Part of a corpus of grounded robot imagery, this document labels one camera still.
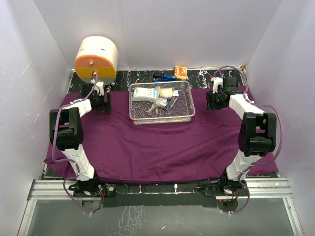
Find wire mesh metal tray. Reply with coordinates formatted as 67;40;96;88
129;81;195;125

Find purple cloth wrap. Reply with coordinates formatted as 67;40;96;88
43;85;279;184

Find round white drawer box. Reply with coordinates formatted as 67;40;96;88
74;36;119;85

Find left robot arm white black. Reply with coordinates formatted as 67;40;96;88
49;82;111;197

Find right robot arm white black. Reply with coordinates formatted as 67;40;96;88
206;77;277;195

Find metal surgical scissors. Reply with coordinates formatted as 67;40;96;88
134;103;154;115

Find orange small box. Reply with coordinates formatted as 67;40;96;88
174;66;188;80

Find white gauze packet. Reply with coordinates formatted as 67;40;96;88
131;86;160;103

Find beige bandage roll packet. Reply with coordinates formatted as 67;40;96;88
159;88;174;98

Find blue black stapler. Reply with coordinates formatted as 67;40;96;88
153;73;178;82

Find small blue white packet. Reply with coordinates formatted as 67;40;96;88
155;97;171;110

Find metal forceps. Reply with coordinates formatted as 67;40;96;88
152;113;174;118

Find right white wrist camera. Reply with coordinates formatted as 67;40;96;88
211;77;223;93

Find black base frame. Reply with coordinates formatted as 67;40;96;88
68;179;248;210

